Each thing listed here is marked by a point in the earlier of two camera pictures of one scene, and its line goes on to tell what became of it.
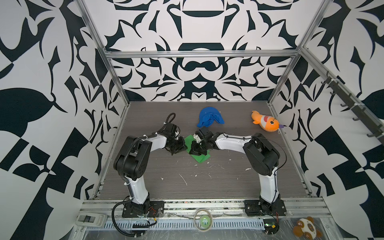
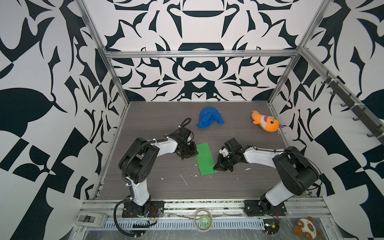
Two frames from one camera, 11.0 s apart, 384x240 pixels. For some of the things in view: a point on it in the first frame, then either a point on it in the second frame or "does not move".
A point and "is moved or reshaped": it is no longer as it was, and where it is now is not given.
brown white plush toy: [306, 227] does not move
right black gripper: [194, 150] -> [220, 165]
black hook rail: [363, 115] does not move
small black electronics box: [271, 226] does not move
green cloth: [188, 142] is moved or reshaped
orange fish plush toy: [268, 123] does not move
